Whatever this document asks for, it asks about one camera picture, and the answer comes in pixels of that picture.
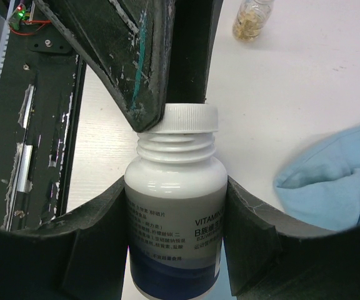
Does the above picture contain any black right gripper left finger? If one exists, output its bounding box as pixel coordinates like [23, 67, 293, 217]
[0, 179, 128, 299]

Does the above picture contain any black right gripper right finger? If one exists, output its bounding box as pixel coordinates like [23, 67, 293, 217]
[224, 179, 360, 299]

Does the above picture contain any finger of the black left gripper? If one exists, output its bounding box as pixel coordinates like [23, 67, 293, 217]
[166, 0, 223, 104]
[36, 0, 174, 133]

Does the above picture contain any amber pill bottle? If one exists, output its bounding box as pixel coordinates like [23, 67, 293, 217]
[232, 0, 274, 42]

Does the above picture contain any white bottle cap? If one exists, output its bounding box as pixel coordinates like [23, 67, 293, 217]
[146, 103, 219, 134]

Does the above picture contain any white cap pill bottle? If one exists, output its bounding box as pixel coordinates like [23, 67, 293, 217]
[124, 133, 228, 299]

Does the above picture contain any light blue cloth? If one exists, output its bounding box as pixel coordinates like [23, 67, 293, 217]
[274, 126, 360, 231]

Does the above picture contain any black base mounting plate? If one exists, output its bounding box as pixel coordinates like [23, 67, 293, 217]
[0, 1, 86, 231]

